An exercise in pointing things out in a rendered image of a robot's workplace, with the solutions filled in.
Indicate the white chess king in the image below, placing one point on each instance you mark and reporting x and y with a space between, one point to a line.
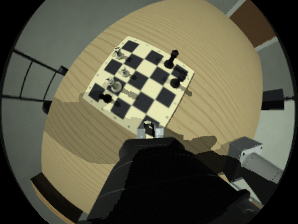
116 86

